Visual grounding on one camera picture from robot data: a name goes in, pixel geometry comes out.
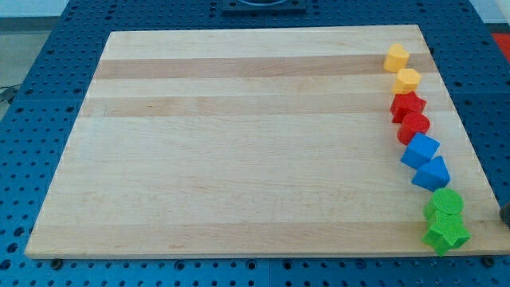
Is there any red cylinder block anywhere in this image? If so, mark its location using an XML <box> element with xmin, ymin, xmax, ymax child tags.
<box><xmin>397</xmin><ymin>112</ymin><xmax>430</xmax><ymax>145</ymax></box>

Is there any green circle block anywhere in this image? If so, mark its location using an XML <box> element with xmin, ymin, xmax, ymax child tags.
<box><xmin>422</xmin><ymin>187</ymin><xmax>465</xmax><ymax>218</ymax></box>

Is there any blue cube block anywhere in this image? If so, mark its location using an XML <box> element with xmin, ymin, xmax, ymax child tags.
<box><xmin>401</xmin><ymin>132</ymin><xmax>440</xmax><ymax>169</ymax></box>

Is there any blue triangle block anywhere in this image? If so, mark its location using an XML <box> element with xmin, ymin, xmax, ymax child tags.
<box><xmin>411</xmin><ymin>156</ymin><xmax>451</xmax><ymax>191</ymax></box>

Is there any yellow heart block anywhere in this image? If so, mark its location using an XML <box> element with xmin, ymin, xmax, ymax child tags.
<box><xmin>383</xmin><ymin>43</ymin><xmax>410</xmax><ymax>73</ymax></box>

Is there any wooden board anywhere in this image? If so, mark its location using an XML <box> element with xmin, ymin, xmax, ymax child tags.
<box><xmin>25</xmin><ymin>25</ymin><xmax>509</xmax><ymax>259</ymax></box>

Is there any yellow hexagon block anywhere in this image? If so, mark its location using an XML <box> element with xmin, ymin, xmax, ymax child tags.
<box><xmin>391</xmin><ymin>69</ymin><xmax>422</xmax><ymax>94</ymax></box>

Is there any green star block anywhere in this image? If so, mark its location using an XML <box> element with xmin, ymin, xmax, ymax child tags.
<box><xmin>421</xmin><ymin>211</ymin><xmax>471</xmax><ymax>256</ymax></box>

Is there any red star block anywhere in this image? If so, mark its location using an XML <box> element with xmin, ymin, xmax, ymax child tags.
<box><xmin>390</xmin><ymin>92</ymin><xmax>426</xmax><ymax>124</ymax></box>

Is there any dark robot tool tip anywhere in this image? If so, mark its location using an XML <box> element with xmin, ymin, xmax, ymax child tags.
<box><xmin>500</xmin><ymin>202</ymin><xmax>510</xmax><ymax>226</ymax></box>

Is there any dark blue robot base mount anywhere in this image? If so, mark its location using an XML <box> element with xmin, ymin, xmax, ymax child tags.
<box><xmin>220</xmin><ymin>0</ymin><xmax>308</xmax><ymax>14</ymax></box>

